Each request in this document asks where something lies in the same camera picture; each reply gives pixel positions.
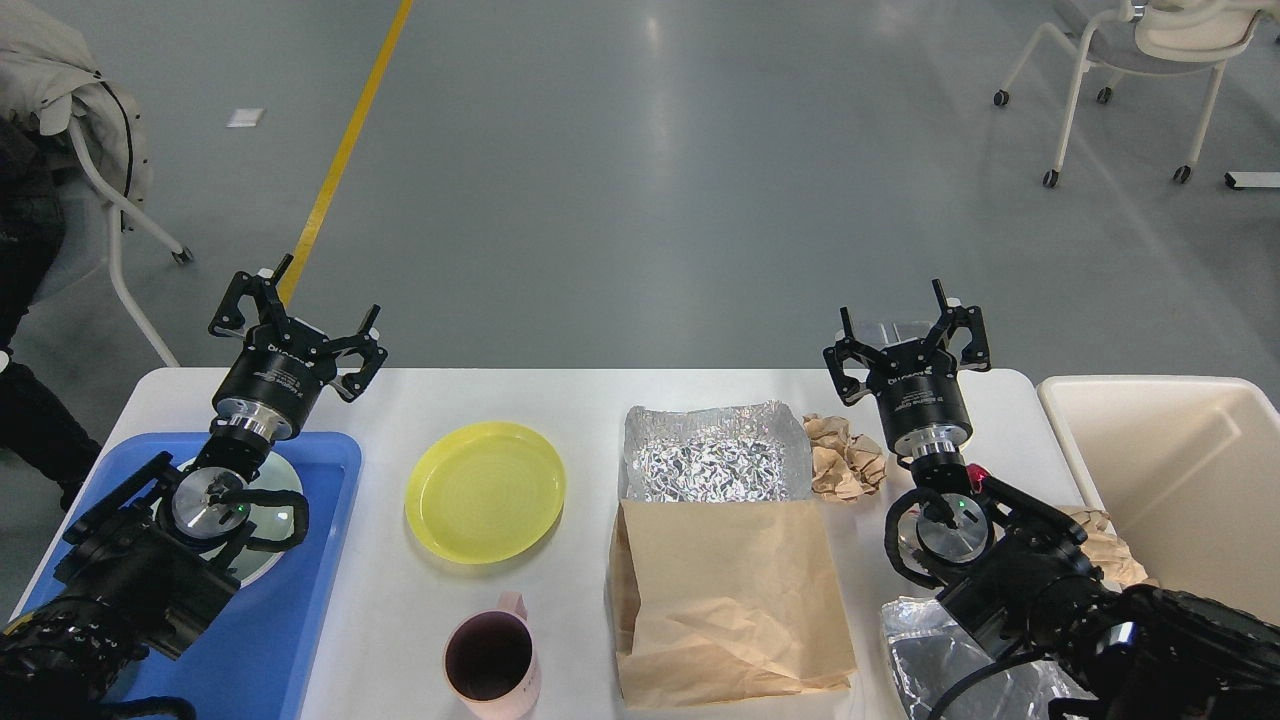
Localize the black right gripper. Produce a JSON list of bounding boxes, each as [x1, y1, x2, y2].
[[823, 279, 992, 457]]

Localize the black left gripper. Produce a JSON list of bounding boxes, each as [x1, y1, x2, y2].
[[207, 252, 389, 443]]

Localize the yellow plastic plate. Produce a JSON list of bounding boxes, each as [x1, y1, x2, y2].
[[404, 421, 567, 565]]

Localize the pink mug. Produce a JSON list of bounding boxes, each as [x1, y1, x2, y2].
[[442, 592, 541, 719]]

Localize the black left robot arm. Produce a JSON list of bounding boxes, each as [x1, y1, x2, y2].
[[3, 255, 388, 719]]

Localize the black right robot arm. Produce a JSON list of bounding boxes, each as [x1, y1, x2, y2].
[[823, 281, 1279, 719]]

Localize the crumpled brown paper ball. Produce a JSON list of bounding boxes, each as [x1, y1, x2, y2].
[[803, 414, 887, 503]]

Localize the silver foil tray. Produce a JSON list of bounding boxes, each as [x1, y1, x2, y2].
[[618, 400, 813, 503]]

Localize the white chair left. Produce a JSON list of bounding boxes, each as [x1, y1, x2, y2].
[[67, 117, 195, 368]]

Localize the pale green plate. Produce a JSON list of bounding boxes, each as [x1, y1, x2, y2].
[[154, 452, 302, 560]]

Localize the crumpled brown paper wad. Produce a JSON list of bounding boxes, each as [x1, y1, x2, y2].
[[1057, 505, 1161, 591]]

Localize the crumpled foil sheet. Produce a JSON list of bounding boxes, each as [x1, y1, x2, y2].
[[879, 597, 1094, 719]]

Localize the person in black clothes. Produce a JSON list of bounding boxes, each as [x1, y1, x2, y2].
[[0, 115, 104, 511]]

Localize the beige plastic bin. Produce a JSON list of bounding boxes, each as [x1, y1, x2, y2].
[[1038, 375, 1279, 623]]

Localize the brown paper bag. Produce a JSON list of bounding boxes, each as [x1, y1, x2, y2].
[[607, 500, 858, 708]]

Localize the blue plastic tray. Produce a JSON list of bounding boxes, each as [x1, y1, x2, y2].
[[10, 430, 364, 720]]

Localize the white jacket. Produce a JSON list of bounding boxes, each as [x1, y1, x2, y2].
[[1, 1, 154, 209]]

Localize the white floor bar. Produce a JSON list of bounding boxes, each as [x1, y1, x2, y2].
[[1224, 170, 1280, 191]]

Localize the white rolling chair right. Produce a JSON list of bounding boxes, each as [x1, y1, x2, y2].
[[993, 1, 1277, 188]]

